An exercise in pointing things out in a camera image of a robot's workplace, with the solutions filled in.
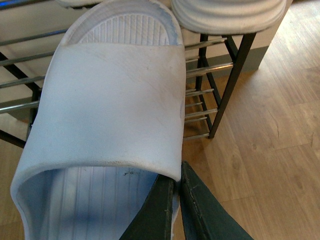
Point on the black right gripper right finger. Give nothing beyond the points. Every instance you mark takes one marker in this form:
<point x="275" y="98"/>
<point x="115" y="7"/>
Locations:
<point x="203" y="217"/>

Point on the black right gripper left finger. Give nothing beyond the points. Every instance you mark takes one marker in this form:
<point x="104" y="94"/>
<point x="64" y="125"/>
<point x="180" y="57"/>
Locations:
<point x="154" y="219"/>

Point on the white slipper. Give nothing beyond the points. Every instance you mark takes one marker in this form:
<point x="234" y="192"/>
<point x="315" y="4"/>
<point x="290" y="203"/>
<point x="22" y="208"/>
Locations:
<point x="110" y="120"/>

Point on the grey knit sneaker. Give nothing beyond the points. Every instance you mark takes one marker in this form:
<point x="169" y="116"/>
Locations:
<point x="78" y="4"/>
<point x="227" y="17"/>

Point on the black metal shoe rack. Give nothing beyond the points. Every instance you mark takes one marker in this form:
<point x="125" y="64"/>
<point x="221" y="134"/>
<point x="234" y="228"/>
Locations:
<point x="213" y="86"/>

